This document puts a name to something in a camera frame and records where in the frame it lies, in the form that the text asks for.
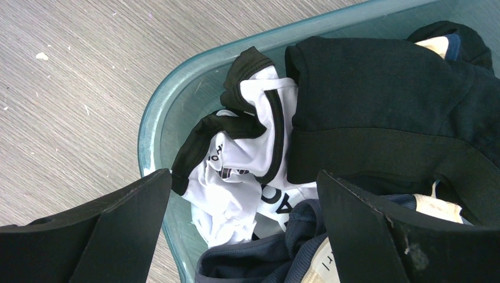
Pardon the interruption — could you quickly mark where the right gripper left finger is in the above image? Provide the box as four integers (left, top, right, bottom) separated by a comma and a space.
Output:
1, 169, 172, 282

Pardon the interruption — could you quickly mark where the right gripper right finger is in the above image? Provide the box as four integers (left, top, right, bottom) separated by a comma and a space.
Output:
317, 172, 499, 282

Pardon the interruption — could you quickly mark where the navy underwear cream waistband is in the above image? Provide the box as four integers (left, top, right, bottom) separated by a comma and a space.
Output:
195, 189, 465, 282

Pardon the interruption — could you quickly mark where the black garment in basket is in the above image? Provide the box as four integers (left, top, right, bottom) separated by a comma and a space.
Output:
285, 21, 499, 227

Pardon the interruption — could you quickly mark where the white black printed garment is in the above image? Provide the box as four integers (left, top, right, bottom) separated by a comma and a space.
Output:
171, 47, 318, 248

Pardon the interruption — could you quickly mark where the teal laundry basket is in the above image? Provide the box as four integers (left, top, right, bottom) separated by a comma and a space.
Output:
138, 1, 499, 282

